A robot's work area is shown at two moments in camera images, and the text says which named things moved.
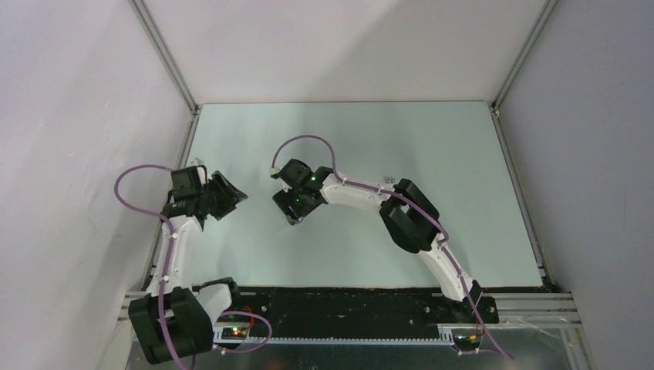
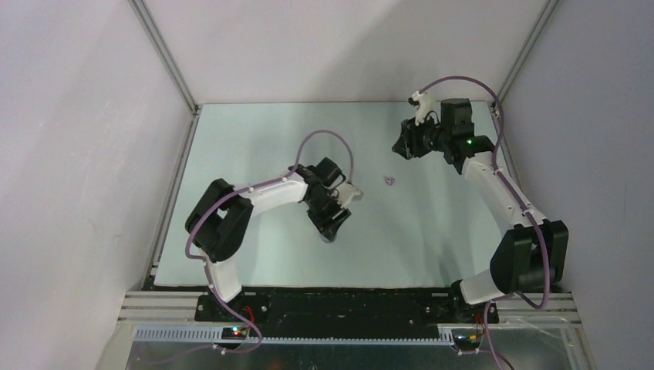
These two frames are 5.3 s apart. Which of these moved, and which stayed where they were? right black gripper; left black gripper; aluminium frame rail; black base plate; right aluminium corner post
Moved: right black gripper; left black gripper
Stayed: aluminium frame rail; right aluminium corner post; black base plate
